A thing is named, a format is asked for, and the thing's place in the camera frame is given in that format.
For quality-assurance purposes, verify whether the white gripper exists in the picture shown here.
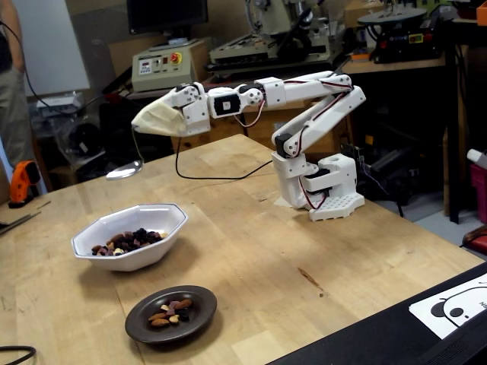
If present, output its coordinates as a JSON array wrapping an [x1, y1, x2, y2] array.
[[167, 82, 211, 137]]

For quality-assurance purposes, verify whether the metal spoon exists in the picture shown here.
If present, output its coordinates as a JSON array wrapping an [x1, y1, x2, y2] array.
[[105, 127, 145, 180]]

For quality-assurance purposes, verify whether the trail mix pile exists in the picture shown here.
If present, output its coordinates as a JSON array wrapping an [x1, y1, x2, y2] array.
[[91, 227, 169, 256]]

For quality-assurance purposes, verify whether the white octagonal bowl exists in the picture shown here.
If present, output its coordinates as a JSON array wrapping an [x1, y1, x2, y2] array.
[[71, 203, 189, 272]]

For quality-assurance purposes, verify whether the scooped nuts and fruit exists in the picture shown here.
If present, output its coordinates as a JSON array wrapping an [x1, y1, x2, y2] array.
[[159, 299, 193, 317]]

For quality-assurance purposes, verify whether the dark brown plate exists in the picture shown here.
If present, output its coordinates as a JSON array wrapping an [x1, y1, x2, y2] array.
[[124, 284, 218, 345]]

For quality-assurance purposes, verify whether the beige tape wrap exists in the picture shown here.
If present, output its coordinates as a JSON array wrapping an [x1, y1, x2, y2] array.
[[131, 101, 188, 138]]

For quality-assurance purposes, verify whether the beige control box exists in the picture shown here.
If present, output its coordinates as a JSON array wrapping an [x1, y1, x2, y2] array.
[[132, 40, 199, 94]]

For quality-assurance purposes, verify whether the black plastic crate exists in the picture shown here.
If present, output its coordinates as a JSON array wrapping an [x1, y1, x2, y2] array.
[[99, 97, 180, 160]]

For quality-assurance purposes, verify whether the black computer monitor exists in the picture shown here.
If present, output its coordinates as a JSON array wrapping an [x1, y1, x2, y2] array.
[[126, 0, 209, 37]]

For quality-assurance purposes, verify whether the clear plastic bag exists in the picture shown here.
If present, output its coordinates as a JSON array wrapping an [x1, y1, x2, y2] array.
[[51, 113, 108, 168]]

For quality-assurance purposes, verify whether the beige milling machine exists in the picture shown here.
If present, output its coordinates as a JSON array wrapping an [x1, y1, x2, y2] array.
[[208, 0, 345, 77]]

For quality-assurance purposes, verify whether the white flat box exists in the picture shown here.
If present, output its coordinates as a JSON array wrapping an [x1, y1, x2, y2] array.
[[37, 92, 87, 118]]

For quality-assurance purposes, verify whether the white board panel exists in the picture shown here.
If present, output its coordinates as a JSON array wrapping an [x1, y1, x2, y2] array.
[[14, 0, 92, 99]]

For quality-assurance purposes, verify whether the person in khaki trousers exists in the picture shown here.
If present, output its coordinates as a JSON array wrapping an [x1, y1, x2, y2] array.
[[0, 0, 36, 168]]

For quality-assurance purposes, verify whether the orange black hand tool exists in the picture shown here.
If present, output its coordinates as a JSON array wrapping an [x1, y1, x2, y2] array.
[[8, 160, 41, 209]]

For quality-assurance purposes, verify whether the wooden shelf board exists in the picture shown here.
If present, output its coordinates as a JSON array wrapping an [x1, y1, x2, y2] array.
[[340, 56, 447, 76]]

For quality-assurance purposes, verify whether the tan cardboard box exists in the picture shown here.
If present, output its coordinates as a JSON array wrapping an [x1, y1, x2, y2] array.
[[342, 0, 385, 30]]

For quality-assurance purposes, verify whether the thin grey flat bar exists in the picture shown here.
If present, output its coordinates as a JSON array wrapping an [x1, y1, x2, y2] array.
[[0, 210, 43, 236]]

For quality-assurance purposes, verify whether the small nut serving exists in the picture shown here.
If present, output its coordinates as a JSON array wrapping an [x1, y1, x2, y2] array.
[[148, 307, 191, 329]]

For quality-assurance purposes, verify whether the black scroll saw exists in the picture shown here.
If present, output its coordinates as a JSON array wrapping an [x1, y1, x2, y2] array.
[[356, 7, 447, 65]]

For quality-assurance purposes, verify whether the white plastic item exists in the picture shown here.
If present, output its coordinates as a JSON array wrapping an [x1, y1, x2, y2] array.
[[465, 148, 487, 171]]

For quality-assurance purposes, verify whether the large black device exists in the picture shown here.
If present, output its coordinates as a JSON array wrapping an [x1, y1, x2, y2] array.
[[266, 261, 487, 365]]

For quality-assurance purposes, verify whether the pink plastic bin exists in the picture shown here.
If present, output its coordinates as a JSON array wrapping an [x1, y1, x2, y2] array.
[[469, 163, 487, 224]]

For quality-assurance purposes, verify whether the white panda card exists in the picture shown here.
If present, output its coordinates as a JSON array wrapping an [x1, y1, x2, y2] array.
[[409, 273, 487, 340]]

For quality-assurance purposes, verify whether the red chair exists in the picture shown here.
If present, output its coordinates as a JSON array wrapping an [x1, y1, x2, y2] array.
[[461, 224, 487, 256]]

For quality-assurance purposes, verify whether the black power cable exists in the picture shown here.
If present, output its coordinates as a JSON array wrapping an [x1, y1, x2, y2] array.
[[123, 97, 275, 180]]

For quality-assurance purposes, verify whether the thin black hanging cable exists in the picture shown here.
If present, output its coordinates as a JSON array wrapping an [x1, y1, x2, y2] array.
[[0, 21, 115, 116]]

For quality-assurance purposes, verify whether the black looped cable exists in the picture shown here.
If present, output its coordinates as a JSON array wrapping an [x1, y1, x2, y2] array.
[[0, 344, 38, 365]]

